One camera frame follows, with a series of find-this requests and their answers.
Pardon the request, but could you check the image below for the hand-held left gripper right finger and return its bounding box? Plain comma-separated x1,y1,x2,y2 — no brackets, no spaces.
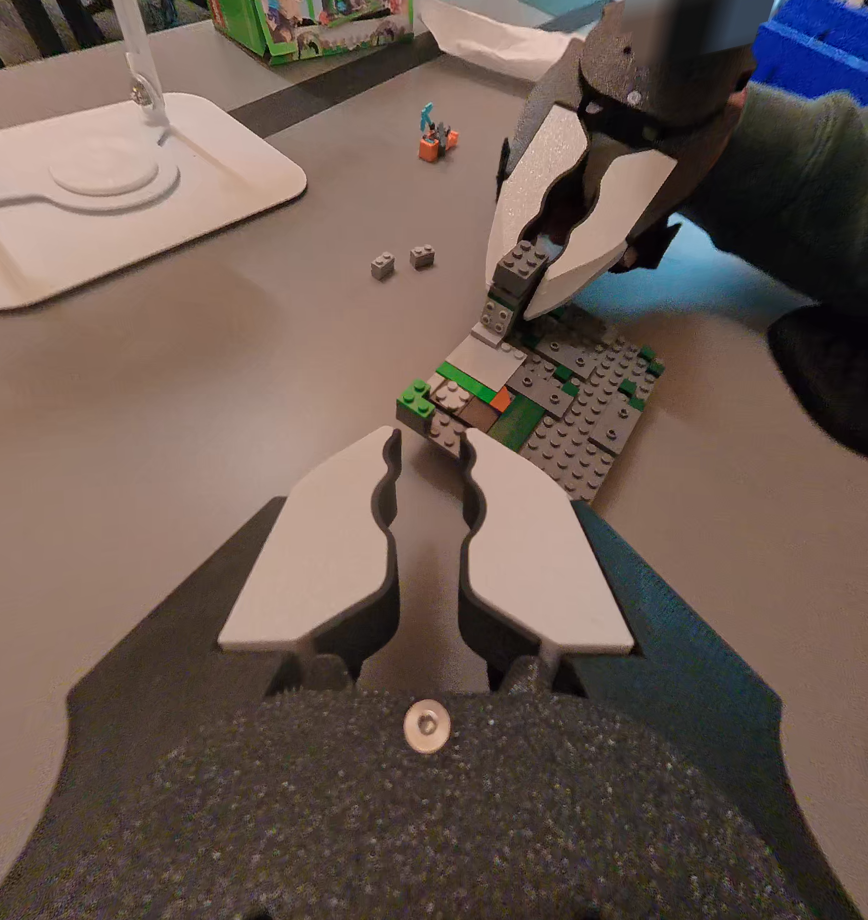
457,428,636,694

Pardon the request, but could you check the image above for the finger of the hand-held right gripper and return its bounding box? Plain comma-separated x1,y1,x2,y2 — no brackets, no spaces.
484,104,590,303
522,149,679,322

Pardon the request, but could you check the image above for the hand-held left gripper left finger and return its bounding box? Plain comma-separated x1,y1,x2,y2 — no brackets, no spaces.
217,425,404,684

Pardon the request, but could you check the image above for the grey brick baseplate model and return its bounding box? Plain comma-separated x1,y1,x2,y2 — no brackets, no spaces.
395,284,666,503

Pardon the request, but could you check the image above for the person's right forearm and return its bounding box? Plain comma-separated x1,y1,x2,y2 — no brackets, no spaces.
682,82,868,324

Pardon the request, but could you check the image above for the orange toy brick figure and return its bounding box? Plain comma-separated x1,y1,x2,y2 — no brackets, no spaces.
417,103,455,163

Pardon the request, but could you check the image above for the white printed paper bag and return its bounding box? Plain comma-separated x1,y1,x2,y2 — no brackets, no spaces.
418,0,586,81

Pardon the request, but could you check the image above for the blue container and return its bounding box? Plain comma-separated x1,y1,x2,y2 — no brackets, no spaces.
752,0,868,107

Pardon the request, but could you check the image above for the green toy set box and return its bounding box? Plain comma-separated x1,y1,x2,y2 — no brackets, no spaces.
209,0,417,67

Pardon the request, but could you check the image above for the black desk cable channel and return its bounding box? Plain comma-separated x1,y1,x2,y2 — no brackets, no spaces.
229,32,442,138

